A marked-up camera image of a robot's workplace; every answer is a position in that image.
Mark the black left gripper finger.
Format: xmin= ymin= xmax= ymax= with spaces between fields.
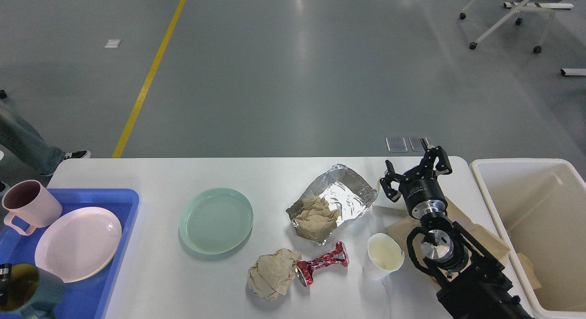
xmin=0 ymin=264 xmax=12 ymax=306

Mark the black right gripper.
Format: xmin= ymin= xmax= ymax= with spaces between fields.
xmin=380 ymin=138 xmax=453 ymax=220

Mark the dark teal mug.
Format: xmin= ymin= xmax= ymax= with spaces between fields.
xmin=0 ymin=263 xmax=65 ymax=319

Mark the light green plate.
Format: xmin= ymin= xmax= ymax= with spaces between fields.
xmin=179 ymin=188 xmax=255 ymax=256

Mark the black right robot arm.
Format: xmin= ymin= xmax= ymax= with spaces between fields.
xmin=380 ymin=138 xmax=530 ymax=319

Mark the right floor socket plate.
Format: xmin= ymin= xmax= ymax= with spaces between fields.
xmin=408 ymin=137 xmax=433 ymax=152

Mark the floor socket plate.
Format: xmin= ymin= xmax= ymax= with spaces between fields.
xmin=408 ymin=137 xmax=433 ymax=152
xmin=385 ymin=137 xmax=409 ymax=153

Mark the lying white paper cup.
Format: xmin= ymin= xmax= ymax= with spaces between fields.
xmin=374 ymin=183 xmax=407 ymax=213

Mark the left floor socket plate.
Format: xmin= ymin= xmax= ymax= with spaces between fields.
xmin=385 ymin=137 xmax=409 ymax=153

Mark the brown paper bag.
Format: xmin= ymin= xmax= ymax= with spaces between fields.
xmin=385 ymin=198 xmax=511 ymax=267

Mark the aluminium foil tray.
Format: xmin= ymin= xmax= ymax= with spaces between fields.
xmin=286 ymin=164 xmax=378 ymax=246

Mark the pink mug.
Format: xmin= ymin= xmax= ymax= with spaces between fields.
xmin=2 ymin=180 xmax=63 ymax=236

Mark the pink plate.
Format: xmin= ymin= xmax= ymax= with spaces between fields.
xmin=34 ymin=206 xmax=123 ymax=283

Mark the upright white paper cup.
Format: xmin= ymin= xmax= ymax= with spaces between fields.
xmin=364 ymin=233 xmax=405 ymax=280

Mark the crumpled brown paper in foil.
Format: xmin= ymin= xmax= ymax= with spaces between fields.
xmin=293 ymin=196 xmax=340 ymax=244

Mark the white plastic bin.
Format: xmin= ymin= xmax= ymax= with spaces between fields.
xmin=470 ymin=158 xmax=586 ymax=319

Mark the person in jeans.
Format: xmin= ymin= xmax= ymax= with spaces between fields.
xmin=0 ymin=89 xmax=91 ymax=176

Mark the brown paper scrap in bin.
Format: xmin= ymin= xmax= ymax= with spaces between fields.
xmin=516 ymin=253 xmax=543 ymax=290

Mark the crushed red can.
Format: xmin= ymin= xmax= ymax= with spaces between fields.
xmin=294 ymin=241 xmax=349 ymax=287

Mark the crumpled brown paper ball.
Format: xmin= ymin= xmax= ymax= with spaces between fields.
xmin=247 ymin=248 xmax=302 ymax=300

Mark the white bar on floor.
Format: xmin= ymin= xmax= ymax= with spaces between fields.
xmin=560 ymin=67 xmax=586 ymax=77

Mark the white rolling chair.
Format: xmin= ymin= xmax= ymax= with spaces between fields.
xmin=469 ymin=0 xmax=563 ymax=54

